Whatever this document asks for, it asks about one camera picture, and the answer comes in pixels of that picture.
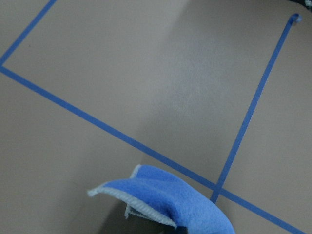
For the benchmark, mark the blue microfiber towel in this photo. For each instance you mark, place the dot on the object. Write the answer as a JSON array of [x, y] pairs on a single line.
[[160, 196]]

